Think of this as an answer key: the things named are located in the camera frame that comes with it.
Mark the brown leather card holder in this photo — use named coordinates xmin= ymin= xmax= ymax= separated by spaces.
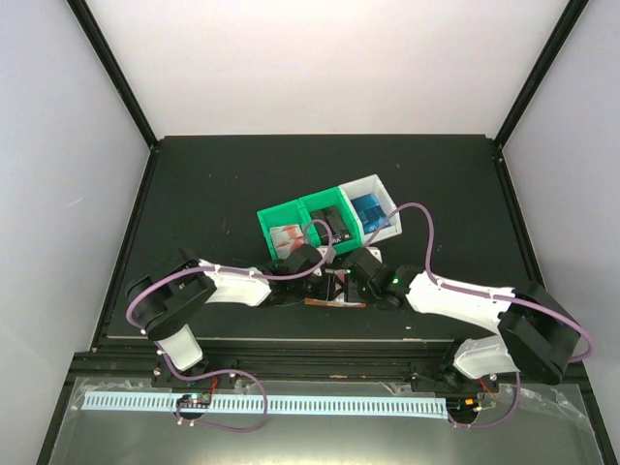
xmin=304 ymin=268 xmax=367 ymax=308

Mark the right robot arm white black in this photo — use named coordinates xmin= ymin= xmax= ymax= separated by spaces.
xmin=344 ymin=248 xmax=580 ymax=390

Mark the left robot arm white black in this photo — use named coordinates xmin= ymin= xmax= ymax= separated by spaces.
xmin=126 ymin=244 xmax=335 ymax=387

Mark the stack of white red cards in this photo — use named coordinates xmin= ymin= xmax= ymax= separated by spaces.
xmin=269 ymin=225 xmax=304 ymax=260

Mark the stack of black cards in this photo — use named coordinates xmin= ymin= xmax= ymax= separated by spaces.
xmin=310 ymin=205 xmax=352 ymax=245

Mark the green bin with red cards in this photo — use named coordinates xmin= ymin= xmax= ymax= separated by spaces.
xmin=257 ymin=200 xmax=320 ymax=259

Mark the stack of blue cards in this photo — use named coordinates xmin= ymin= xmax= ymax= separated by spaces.
xmin=351 ymin=194 xmax=387 ymax=234

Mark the white bin with blue cards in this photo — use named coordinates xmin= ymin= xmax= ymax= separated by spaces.
xmin=339 ymin=174 xmax=402 ymax=244

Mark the green bin with black cards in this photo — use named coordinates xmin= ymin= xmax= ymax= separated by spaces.
xmin=299 ymin=187 xmax=361 ymax=255

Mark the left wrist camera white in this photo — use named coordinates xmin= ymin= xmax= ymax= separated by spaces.
xmin=317 ymin=246 xmax=336 ymax=264

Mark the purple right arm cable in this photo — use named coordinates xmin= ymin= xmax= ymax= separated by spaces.
xmin=361 ymin=201 xmax=597 ymax=430

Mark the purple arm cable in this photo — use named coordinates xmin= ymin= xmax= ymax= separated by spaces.
xmin=125 ymin=218 xmax=336 ymax=431
xmin=361 ymin=201 xmax=597 ymax=430

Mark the black aluminium frame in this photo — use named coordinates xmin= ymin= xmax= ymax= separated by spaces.
xmin=33 ymin=0 xmax=620 ymax=465

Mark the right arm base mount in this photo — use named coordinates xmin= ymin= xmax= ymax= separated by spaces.
xmin=406 ymin=358 xmax=499 ymax=395

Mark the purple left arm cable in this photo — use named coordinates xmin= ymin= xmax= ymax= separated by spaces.
xmin=125 ymin=218 xmax=336 ymax=431

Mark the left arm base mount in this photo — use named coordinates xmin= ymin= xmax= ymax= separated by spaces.
xmin=151 ymin=356 xmax=239 ymax=390

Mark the white slotted cable duct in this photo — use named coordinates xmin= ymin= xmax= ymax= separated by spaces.
xmin=81 ymin=391 xmax=449 ymax=419

